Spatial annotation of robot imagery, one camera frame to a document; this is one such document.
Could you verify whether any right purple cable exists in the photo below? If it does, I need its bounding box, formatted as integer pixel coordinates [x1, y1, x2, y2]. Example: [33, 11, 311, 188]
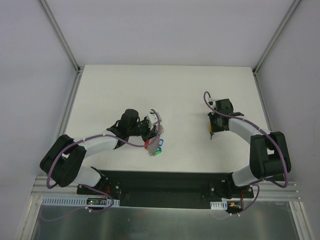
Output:
[202, 90, 291, 220]

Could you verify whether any right white cable duct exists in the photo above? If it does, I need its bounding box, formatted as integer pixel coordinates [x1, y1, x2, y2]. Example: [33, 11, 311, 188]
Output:
[210, 200, 228, 211]

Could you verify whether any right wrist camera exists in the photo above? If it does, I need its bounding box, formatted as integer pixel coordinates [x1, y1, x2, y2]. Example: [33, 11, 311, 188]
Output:
[208, 99, 216, 106]

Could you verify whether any left aluminium rail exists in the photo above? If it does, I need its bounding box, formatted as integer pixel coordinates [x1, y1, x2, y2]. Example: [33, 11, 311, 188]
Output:
[39, 68, 84, 190]

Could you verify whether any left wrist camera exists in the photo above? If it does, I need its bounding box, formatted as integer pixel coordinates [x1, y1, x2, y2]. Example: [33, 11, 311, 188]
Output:
[146, 108, 162, 129]

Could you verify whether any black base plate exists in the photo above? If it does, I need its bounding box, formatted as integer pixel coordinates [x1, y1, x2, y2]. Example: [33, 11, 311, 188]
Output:
[76, 170, 254, 209]

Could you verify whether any white cable duct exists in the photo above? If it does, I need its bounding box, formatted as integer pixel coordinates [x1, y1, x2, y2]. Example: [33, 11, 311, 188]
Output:
[210, 200, 228, 211]
[42, 196, 120, 208]

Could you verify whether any right aluminium rail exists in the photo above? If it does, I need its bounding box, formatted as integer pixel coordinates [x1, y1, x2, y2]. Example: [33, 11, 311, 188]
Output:
[254, 73, 303, 202]

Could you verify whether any green tagged key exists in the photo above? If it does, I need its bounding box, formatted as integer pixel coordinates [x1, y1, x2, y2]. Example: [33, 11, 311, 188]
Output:
[152, 147, 163, 157]

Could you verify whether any right aluminium frame post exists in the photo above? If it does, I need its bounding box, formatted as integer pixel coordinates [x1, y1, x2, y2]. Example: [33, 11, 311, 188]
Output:
[251, 0, 302, 75]

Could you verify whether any left white cable duct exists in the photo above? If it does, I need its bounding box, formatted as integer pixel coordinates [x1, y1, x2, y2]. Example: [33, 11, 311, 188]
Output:
[42, 196, 120, 208]

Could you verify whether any left aluminium frame post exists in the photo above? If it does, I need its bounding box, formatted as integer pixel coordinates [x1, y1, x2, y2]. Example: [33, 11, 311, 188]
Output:
[37, 0, 82, 74]

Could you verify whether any aluminium rail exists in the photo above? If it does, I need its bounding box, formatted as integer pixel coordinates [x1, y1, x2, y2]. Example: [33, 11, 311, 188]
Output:
[39, 68, 84, 190]
[254, 73, 303, 202]

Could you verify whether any yellow tagged key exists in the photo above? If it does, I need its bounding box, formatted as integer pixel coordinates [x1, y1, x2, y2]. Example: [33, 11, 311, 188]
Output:
[208, 125, 215, 140]

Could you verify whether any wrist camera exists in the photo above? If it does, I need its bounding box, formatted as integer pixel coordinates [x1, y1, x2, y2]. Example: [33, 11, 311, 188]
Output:
[208, 99, 216, 106]
[146, 108, 162, 129]

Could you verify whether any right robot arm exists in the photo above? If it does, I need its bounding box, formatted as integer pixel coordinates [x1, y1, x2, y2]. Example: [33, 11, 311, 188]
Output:
[204, 98, 291, 199]

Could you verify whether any aluminium frame post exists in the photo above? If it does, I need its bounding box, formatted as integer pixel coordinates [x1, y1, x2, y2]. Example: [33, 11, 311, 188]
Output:
[37, 0, 82, 74]
[251, 0, 302, 75]

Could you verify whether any key holder with red handle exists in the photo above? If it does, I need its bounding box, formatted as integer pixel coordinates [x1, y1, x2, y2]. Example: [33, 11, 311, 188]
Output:
[144, 125, 164, 157]

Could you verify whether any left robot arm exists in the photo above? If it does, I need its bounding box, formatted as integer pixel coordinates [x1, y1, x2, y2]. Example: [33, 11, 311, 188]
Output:
[39, 108, 163, 195]

